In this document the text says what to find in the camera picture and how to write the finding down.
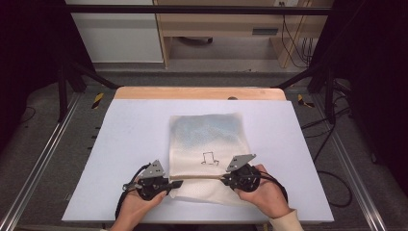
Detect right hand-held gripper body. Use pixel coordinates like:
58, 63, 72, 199
225, 153, 262, 193

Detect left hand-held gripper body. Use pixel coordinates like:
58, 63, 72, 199
122, 159, 171, 202

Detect cream mesh laundry bag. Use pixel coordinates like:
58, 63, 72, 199
167, 112, 258, 208

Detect person's right hand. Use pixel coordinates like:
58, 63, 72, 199
235, 164, 292, 220

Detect person's left hand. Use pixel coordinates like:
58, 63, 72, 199
110, 189, 168, 231

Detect white foam mat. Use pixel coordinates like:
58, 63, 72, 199
61, 98, 335, 224

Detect wooden table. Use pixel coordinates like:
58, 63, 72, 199
114, 86, 287, 101

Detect yellow black tape strip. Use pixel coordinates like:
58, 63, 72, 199
90, 91, 105, 110
296, 93, 316, 109

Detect black metal stand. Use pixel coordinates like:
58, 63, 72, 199
57, 59, 120, 123
274, 62, 338, 125

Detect light wooden desk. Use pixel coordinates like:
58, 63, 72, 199
153, 0, 335, 69

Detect white cabinet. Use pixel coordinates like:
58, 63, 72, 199
64, 0, 165, 64

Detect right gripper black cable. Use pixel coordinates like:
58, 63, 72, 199
254, 170, 289, 204

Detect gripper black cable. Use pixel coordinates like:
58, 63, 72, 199
254, 170, 289, 204
115, 163, 152, 220

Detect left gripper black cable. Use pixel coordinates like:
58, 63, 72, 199
115, 163, 152, 220

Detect black floor cable loop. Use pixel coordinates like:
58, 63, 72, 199
301, 107, 354, 209

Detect aluminium rail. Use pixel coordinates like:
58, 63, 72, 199
312, 92, 389, 231
0, 91, 83, 231

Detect thin black floor cable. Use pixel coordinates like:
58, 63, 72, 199
17, 105, 37, 126

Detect hanging black desk cables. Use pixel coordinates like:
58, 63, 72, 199
278, 1, 316, 69

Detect black horizontal frame bar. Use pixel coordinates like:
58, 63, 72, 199
65, 4, 333, 16

